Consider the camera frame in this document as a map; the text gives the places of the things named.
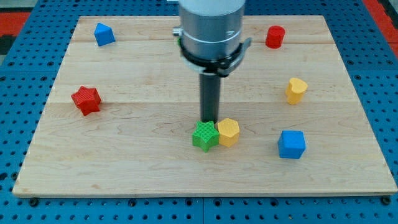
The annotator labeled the wooden board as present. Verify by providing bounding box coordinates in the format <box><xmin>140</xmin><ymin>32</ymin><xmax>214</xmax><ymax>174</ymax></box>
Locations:
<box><xmin>13</xmin><ymin>16</ymin><xmax>397</xmax><ymax>198</ymax></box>

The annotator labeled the red star block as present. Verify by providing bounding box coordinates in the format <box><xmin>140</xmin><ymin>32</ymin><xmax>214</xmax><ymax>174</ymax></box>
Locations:
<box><xmin>71</xmin><ymin>86</ymin><xmax>101</xmax><ymax>116</ymax></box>

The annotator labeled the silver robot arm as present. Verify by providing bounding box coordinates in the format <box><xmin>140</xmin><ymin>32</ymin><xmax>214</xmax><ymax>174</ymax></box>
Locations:
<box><xmin>173</xmin><ymin>0</ymin><xmax>251</xmax><ymax>77</ymax></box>

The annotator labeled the blue cube block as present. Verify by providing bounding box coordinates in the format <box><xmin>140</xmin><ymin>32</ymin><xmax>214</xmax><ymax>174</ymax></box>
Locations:
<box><xmin>277</xmin><ymin>130</ymin><xmax>307</xmax><ymax>159</ymax></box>

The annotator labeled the yellow hexagon block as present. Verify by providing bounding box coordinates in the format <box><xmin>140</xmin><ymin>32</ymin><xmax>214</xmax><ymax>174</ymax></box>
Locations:
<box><xmin>217</xmin><ymin>118</ymin><xmax>240</xmax><ymax>147</ymax></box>

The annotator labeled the blue pentagon block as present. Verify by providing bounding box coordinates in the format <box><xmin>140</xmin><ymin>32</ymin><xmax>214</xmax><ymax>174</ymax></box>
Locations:
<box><xmin>94</xmin><ymin>23</ymin><xmax>116</xmax><ymax>47</ymax></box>

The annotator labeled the red cylinder block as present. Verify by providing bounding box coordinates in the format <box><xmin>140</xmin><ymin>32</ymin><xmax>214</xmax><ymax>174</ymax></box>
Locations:
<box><xmin>265</xmin><ymin>26</ymin><xmax>285</xmax><ymax>49</ymax></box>

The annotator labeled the green star block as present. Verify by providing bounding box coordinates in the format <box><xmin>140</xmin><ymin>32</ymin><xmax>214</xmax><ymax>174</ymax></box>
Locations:
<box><xmin>192</xmin><ymin>121</ymin><xmax>220</xmax><ymax>152</ymax></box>

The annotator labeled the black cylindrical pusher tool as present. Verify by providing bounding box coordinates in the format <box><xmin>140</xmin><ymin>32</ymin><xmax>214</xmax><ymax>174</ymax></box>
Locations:
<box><xmin>199</xmin><ymin>74</ymin><xmax>221</xmax><ymax>123</ymax></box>

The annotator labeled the yellow heart block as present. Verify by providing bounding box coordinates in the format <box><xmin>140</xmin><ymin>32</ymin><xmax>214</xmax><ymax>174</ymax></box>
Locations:
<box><xmin>285</xmin><ymin>78</ymin><xmax>308</xmax><ymax>105</ymax></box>

